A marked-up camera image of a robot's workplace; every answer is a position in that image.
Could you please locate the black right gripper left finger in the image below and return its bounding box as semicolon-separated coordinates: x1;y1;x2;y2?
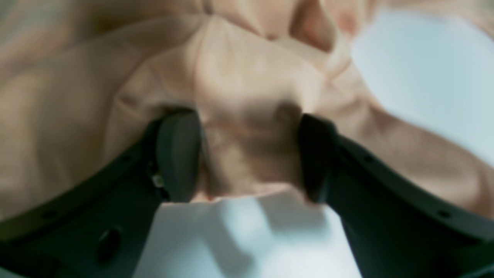
1;110;201;278

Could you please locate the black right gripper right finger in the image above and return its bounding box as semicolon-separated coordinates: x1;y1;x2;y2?
298;114;494;278

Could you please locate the peach t-shirt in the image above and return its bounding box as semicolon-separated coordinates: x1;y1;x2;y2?
1;0;493;220

